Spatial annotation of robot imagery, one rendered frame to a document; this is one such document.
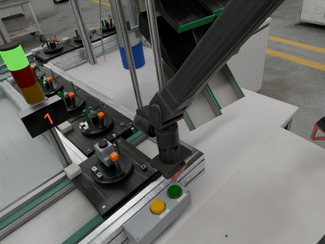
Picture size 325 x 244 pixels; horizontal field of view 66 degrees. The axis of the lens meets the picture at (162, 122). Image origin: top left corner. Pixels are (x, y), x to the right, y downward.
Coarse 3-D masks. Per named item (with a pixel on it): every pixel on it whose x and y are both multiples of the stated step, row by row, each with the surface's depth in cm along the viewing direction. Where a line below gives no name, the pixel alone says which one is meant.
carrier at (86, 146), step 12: (108, 108) 115; (84, 120) 107; (96, 120) 102; (108, 120) 105; (120, 120) 107; (132, 120) 106; (72, 132) 104; (84, 132) 100; (96, 132) 99; (108, 132) 102; (120, 132) 101; (84, 144) 97
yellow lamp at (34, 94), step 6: (36, 84) 67; (24, 90) 66; (30, 90) 66; (36, 90) 67; (24, 96) 67; (30, 96) 67; (36, 96) 68; (42, 96) 69; (30, 102) 68; (36, 102) 68
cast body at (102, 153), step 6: (96, 144) 79; (102, 144) 77; (108, 144) 78; (96, 150) 79; (102, 150) 76; (108, 150) 78; (114, 150) 80; (102, 156) 77; (108, 156) 78; (108, 162) 78
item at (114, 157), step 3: (111, 153) 78; (114, 153) 76; (111, 156) 75; (114, 156) 75; (117, 156) 76; (111, 159) 76; (114, 159) 75; (117, 159) 76; (114, 162) 77; (117, 162) 77; (117, 165) 77; (117, 168) 78; (120, 168) 79; (117, 171) 79; (120, 171) 79
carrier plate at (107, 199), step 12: (120, 144) 95; (132, 156) 89; (144, 156) 88; (84, 168) 87; (72, 180) 84; (84, 180) 83; (132, 180) 81; (144, 180) 80; (84, 192) 79; (96, 192) 79; (108, 192) 78; (120, 192) 77; (132, 192) 77; (96, 204) 75; (108, 204) 74; (120, 204) 76
